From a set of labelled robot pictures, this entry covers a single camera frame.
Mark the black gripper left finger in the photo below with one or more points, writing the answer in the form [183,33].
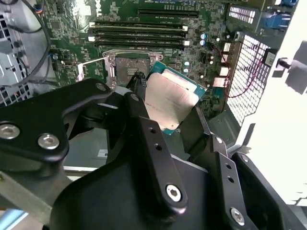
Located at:
[48,115]

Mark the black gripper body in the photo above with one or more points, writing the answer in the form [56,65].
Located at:
[115,196]

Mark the silver CPU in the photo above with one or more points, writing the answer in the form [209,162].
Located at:
[170,95]

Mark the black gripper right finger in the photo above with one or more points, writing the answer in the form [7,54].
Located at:
[232,191]

